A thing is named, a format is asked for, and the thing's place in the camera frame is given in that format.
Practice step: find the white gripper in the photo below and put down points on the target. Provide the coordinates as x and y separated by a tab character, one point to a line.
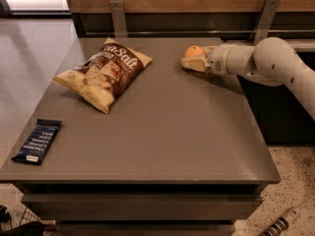
218	60

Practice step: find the orange fruit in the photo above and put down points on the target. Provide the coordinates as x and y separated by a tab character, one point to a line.
194	51

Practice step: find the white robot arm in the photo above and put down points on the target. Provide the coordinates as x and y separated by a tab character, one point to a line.
271	62

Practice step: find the blue rxbar blueberry bar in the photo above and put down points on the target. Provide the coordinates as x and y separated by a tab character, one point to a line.
36	146

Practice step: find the sea salt chips bag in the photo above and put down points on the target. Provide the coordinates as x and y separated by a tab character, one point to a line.
106	75

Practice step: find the grey drawer cabinet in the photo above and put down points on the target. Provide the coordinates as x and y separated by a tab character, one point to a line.
174	156

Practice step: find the white power strip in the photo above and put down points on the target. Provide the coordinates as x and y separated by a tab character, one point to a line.
283	222

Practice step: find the right metal bracket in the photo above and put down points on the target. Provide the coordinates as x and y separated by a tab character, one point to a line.
265	20

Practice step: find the metal bracket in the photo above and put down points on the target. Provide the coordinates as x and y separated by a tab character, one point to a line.
265	20
118	18

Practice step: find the left metal bracket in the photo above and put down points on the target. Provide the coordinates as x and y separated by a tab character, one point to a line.
118	18

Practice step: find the black wire basket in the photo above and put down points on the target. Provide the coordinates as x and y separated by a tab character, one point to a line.
29	224

